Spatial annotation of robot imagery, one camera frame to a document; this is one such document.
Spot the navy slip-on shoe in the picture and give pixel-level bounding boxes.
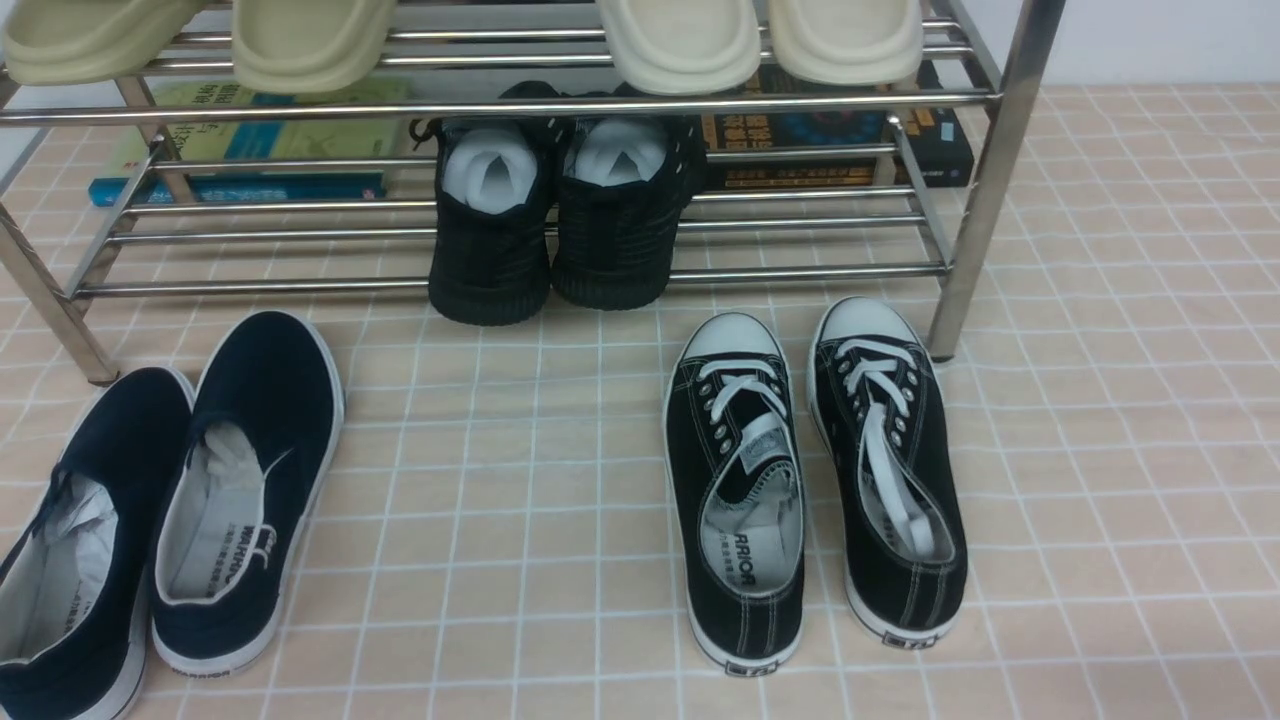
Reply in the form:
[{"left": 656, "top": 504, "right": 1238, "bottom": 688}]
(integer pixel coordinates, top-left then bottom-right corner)
[
  {"left": 1, "top": 366, "right": 195, "bottom": 719},
  {"left": 146, "top": 310, "right": 346, "bottom": 678}
]

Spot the chrome metal shoe rack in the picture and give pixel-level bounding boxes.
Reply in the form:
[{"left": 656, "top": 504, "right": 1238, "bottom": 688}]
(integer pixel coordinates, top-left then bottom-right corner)
[{"left": 3, "top": 1, "right": 1066, "bottom": 386}]

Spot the black canvas lace sneaker left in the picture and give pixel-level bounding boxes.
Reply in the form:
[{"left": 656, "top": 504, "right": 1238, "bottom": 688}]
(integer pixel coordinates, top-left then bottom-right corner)
[{"left": 662, "top": 313, "right": 806, "bottom": 676}]

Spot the black canvas lace sneaker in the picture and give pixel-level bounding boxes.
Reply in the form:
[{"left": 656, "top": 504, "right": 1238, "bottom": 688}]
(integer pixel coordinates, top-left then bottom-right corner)
[
  {"left": 806, "top": 296, "right": 968, "bottom": 650},
  {"left": 662, "top": 313, "right": 806, "bottom": 676}
]

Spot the black knit sneaker right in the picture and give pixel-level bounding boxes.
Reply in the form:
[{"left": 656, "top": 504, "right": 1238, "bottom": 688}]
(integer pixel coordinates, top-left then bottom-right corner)
[{"left": 550, "top": 115, "right": 708, "bottom": 311}]

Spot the black knit sneaker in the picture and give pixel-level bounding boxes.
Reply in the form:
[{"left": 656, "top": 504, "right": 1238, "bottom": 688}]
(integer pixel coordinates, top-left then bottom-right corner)
[
  {"left": 426, "top": 117, "right": 570, "bottom": 327},
  {"left": 550, "top": 115, "right": 708, "bottom": 311}
]

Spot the black knit sneaker left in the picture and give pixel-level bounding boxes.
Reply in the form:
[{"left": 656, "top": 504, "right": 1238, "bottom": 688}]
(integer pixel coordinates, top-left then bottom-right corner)
[{"left": 426, "top": 117, "right": 570, "bottom": 327}]

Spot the black canvas lace sneaker right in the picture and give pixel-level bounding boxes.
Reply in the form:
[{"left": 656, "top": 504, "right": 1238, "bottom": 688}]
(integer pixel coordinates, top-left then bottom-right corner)
[{"left": 806, "top": 296, "right": 968, "bottom": 650}]

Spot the cream slipper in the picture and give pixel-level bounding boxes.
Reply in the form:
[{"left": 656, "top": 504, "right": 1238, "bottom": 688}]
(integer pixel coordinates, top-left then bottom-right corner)
[
  {"left": 3, "top": 1, "right": 206, "bottom": 86},
  {"left": 768, "top": 1, "right": 924, "bottom": 86},
  {"left": 230, "top": 1, "right": 398, "bottom": 94},
  {"left": 595, "top": 1, "right": 762, "bottom": 96}
]

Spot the dark book stack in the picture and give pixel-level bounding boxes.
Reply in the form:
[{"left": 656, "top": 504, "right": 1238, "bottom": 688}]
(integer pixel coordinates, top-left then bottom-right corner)
[{"left": 701, "top": 108, "right": 975, "bottom": 190}]

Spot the blue book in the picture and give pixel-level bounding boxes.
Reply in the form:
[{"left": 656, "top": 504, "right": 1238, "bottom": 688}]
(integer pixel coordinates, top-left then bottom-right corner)
[{"left": 87, "top": 172, "right": 387, "bottom": 208}]

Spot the green book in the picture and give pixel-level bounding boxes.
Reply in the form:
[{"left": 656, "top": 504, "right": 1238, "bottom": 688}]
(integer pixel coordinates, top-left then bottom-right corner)
[{"left": 152, "top": 78, "right": 410, "bottom": 161}]

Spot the cream slipper far left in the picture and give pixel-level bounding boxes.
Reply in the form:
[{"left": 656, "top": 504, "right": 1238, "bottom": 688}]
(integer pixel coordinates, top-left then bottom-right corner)
[{"left": 3, "top": 1, "right": 206, "bottom": 86}]

